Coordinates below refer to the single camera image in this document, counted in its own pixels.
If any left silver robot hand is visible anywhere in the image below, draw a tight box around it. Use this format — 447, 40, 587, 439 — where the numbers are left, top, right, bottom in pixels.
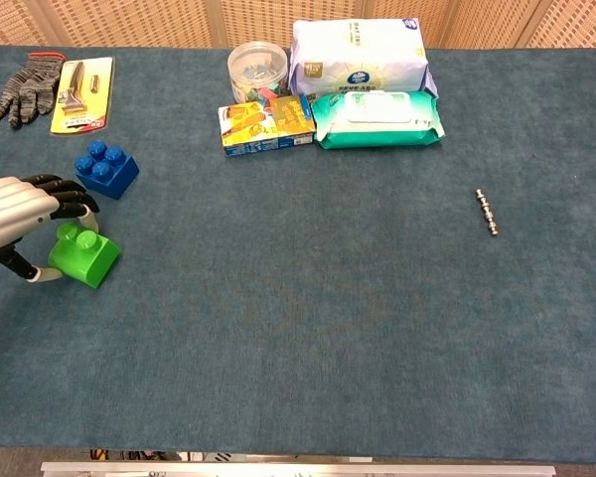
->
0, 173, 100, 283

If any green two-stud toy block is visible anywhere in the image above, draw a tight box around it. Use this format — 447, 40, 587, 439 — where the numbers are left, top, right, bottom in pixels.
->
47, 222, 122, 290

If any blue four-stud toy block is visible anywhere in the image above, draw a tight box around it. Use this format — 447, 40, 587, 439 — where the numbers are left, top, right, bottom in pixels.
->
74, 139, 141, 201

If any grey striped work glove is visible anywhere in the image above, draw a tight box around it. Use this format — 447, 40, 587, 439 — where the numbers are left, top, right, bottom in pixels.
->
0, 52, 66, 131

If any yellow razor blister pack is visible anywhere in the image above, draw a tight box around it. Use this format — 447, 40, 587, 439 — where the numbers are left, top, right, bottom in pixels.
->
49, 56, 116, 138

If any woven rattan folding screen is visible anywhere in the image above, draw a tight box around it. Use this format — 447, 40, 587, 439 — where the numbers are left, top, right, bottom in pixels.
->
0, 0, 596, 50

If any yellow and blue carton box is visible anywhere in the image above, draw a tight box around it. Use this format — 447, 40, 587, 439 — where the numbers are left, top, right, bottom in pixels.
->
217, 93, 318, 159

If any clear round jar of clips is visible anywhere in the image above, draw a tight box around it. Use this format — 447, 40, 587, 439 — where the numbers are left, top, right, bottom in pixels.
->
226, 41, 290, 104

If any blue felt table cloth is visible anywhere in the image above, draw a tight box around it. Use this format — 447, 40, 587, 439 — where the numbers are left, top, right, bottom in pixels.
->
0, 44, 596, 466

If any green wet wipes pack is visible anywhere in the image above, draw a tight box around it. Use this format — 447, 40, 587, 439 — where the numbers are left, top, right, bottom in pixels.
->
310, 90, 447, 150

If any white tissue pack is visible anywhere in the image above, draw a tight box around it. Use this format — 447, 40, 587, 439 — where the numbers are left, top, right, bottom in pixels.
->
287, 17, 441, 98

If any small metal beaded rod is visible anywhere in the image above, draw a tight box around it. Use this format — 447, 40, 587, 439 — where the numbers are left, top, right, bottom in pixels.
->
474, 188, 501, 238

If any aluminium profile rail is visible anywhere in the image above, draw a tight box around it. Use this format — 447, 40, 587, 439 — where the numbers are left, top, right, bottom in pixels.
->
39, 459, 557, 477

